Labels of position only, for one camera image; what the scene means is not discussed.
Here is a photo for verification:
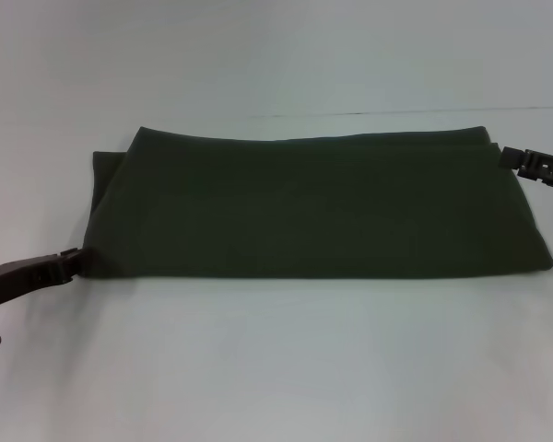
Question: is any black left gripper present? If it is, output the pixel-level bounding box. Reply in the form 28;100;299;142
0;247;85;315

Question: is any dark green shirt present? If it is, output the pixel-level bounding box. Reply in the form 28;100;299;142
80;124;553;281

